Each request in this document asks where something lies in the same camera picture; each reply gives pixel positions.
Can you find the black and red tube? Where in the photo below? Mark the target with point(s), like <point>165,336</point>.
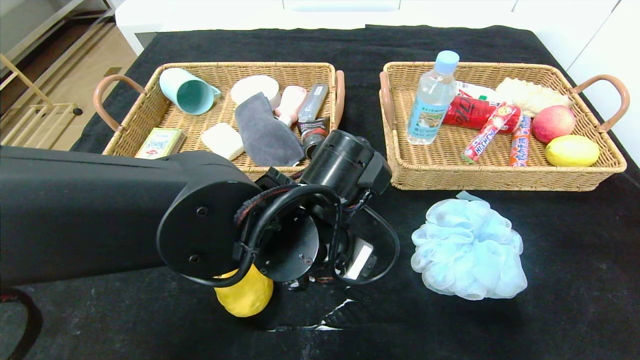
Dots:
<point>312,131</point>

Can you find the white soap bar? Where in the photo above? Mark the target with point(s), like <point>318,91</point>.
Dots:
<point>222,141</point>

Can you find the white round dish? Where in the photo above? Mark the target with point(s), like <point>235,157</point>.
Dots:
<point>252,87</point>

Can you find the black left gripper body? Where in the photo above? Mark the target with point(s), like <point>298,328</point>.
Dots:
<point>359,261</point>

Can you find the orange sausage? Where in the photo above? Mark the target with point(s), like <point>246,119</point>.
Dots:
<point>520,142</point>

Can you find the white side cabinet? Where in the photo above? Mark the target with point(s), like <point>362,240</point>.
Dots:
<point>142,15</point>

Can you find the red Hi-Chew candy stick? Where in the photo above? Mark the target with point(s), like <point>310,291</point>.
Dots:
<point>487,135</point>

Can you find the yellow pear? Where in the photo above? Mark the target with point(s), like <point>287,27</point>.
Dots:
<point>247,297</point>

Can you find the brown low shelf unit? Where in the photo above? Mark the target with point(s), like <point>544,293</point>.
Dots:
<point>60,35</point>

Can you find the grey cloth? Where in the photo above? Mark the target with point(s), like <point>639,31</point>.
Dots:
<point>267,135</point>

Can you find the red peach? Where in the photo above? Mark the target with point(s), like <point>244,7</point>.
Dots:
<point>552,125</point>

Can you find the white snack packet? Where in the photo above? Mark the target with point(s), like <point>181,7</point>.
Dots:
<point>477,91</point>

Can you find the teal plastic cup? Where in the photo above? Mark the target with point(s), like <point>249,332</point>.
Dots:
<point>187,92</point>

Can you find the yellow lemon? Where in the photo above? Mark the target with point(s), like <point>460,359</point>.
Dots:
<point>572,151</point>

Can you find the pink and white small bottle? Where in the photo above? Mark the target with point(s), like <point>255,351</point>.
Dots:
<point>291,102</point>

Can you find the red cola can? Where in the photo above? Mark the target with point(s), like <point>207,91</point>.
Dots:
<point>470,112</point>

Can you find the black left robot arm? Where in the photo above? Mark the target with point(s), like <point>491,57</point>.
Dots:
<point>100,215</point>

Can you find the wooden rack on wheels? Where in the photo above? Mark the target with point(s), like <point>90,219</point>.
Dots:
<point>77,111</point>

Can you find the grey tube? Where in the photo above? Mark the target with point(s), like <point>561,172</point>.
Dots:
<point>313,102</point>

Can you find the clear water bottle blue cap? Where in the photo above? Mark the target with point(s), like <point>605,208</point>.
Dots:
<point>432,105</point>

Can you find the green card box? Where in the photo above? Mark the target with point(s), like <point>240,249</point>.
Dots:
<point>160,142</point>

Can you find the light blue bath pouf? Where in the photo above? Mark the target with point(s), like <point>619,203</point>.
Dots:
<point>467,250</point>

